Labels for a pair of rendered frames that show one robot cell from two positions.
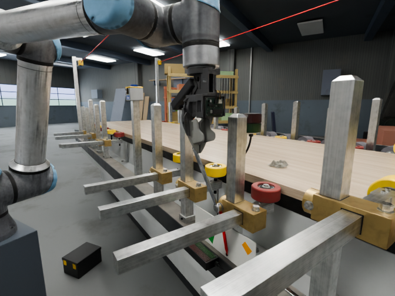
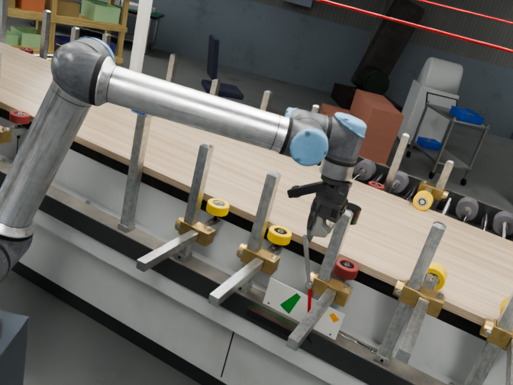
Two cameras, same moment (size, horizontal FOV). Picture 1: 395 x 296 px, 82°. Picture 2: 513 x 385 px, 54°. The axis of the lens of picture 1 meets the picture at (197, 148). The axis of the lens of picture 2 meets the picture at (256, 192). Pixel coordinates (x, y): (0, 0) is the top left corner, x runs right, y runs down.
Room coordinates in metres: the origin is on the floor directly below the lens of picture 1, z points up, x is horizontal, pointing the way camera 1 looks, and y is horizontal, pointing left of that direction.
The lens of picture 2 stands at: (-0.41, 0.90, 1.64)
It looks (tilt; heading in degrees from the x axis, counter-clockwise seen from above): 22 degrees down; 326
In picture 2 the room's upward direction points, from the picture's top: 15 degrees clockwise
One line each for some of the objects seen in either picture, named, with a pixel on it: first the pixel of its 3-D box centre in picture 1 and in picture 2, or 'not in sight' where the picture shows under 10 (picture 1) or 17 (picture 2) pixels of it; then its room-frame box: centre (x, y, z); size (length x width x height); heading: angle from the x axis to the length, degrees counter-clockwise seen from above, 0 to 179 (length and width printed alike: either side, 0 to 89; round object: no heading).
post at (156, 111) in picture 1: (157, 157); (193, 208); (1.00, 0.18, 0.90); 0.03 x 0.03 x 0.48; 35
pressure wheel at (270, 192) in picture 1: (264, 203); (342, 278); (0.60, -0.19, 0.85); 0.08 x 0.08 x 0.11
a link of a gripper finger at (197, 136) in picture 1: (197, 137); (317, 231); (0.57, 0.00, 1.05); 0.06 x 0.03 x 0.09; 34
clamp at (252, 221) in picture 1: (241, 211); (328, 287); (0.57, -0.12, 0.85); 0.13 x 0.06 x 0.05; 35
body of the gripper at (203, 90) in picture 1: (203, 94); (330, 197); (0.58, -0.01, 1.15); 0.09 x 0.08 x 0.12; 34
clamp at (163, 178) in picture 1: (160, 174); (194, 230); (0.98, 0.17, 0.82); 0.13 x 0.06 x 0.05; 35
